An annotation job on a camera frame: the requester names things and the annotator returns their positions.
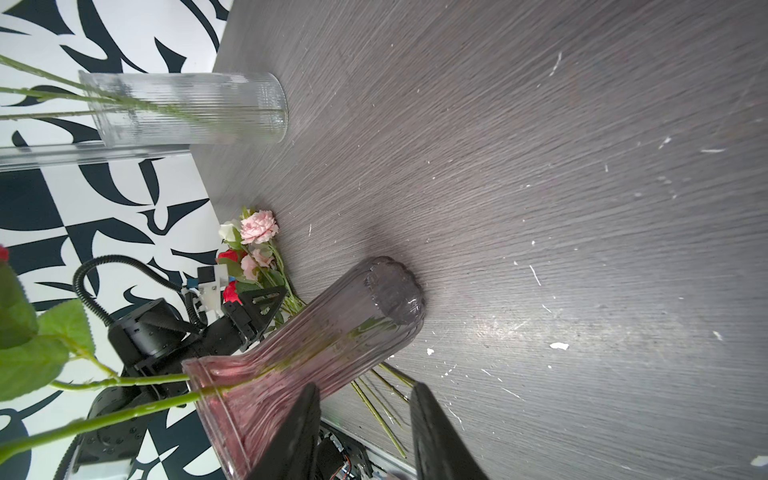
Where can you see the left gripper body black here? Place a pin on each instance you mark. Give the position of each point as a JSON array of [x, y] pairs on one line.
[[155, 338]]

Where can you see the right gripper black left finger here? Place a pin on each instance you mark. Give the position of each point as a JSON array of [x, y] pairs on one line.
[[292, 453]]

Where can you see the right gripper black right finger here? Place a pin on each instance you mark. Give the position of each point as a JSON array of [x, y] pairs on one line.
[[439, 451]]

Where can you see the dark red glass vase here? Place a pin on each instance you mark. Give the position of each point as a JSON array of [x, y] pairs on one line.
[[371, 312]]

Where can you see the clear glass vase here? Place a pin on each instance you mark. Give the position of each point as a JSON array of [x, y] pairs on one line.
[[139, 116]]

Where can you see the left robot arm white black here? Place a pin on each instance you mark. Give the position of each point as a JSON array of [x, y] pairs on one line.
[[110, 452]]

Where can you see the dark red rose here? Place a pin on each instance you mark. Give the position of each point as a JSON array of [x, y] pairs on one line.
[[231, 259]]

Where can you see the pink carnation stem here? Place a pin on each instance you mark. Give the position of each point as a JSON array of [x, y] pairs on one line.
[[263, 268]]

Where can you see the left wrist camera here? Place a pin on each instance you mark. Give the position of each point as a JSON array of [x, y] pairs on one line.
[[206, 290]]

